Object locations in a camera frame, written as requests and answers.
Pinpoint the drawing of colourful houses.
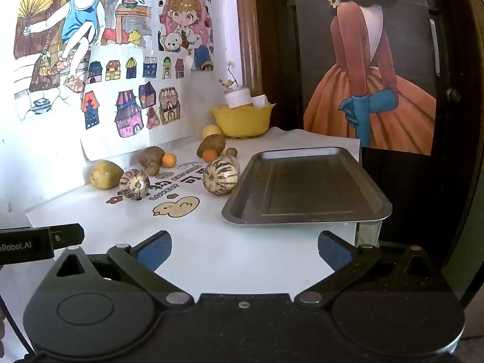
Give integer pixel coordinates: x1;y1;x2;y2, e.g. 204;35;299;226
79;43;194;162

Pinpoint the black cable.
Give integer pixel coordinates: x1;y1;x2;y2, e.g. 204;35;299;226
0;294;35;358

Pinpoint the brown wooden door frame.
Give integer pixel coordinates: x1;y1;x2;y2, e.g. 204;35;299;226
234;0;266;100

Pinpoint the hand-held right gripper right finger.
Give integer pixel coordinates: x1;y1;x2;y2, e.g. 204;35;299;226
294;230;438;308

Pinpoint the metal baking tray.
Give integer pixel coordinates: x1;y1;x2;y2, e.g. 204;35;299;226
221;146;393;227

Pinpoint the white printed table cover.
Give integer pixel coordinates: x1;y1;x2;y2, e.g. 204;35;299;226
25;126;362;300

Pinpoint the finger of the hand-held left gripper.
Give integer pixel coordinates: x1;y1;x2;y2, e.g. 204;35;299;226
48;224;85;251

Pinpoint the large brown kiwi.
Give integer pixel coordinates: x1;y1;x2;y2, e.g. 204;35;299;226
139;146;166;169

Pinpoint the wall poster of orange dress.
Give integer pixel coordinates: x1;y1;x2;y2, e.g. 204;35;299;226
291;0;442;156

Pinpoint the drawing of child with fan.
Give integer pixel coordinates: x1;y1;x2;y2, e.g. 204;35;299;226
13;0;158;122

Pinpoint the large striped melon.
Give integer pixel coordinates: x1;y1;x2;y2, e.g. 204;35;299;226
202;158;240;196

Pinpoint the drawing of child with teddy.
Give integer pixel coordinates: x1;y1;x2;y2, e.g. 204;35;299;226
156;0;214;72

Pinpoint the white cup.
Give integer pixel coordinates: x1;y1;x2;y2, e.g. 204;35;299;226
224;86;252;109

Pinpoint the brown potato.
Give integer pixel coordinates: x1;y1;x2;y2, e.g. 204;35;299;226
197;134;227;158

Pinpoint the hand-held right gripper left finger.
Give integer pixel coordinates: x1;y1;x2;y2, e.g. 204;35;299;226
55;230;195;309

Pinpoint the dark door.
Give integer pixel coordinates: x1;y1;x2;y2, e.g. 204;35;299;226
251;0;475;244

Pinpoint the yellow pear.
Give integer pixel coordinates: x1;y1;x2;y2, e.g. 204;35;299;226
90;160;124;190

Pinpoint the small yellow flower sprig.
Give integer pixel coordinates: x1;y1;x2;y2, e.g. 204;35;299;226
218;60;240;92

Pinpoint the yellow plastic bowl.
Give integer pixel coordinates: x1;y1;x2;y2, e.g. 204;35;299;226
211;103;276;139

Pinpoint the small striped melon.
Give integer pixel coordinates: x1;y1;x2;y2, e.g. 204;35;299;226
119;169;146;201

